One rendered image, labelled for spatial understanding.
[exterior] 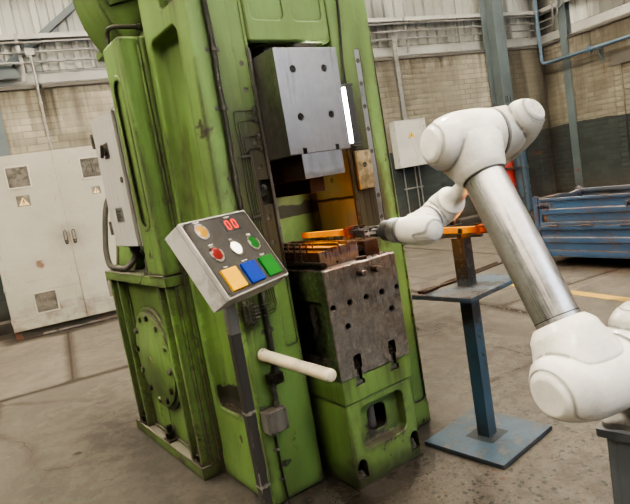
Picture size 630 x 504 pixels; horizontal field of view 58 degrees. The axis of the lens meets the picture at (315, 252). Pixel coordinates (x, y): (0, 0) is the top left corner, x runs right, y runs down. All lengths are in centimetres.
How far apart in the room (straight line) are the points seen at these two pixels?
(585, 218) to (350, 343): 400
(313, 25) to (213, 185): 83
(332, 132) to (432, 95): 779
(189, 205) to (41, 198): 487
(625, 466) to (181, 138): 195
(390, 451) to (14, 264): 559
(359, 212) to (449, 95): 782
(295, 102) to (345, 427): 129
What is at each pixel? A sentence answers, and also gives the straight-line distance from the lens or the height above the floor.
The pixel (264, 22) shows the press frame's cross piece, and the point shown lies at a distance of 241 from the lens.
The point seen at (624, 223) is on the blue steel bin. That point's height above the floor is 42.
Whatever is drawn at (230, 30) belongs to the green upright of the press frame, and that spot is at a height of 187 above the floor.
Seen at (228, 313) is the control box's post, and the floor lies 88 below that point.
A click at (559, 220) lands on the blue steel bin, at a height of 46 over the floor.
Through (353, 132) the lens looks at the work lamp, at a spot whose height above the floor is 143.
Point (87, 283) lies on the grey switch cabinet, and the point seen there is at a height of 49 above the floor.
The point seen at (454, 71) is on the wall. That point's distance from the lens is 1040.
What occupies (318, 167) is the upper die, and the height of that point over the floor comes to 131.
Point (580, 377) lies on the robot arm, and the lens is 125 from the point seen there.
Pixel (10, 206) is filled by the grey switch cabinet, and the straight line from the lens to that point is 731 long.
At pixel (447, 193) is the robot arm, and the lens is 198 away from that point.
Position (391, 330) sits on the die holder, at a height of 59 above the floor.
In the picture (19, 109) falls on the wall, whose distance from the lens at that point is 806.
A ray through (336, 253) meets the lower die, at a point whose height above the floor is 96.
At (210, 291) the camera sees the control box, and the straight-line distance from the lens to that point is 172.
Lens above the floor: 126
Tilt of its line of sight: 7 degrees down
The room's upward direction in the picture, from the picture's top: 10 degrees counter-clockwise
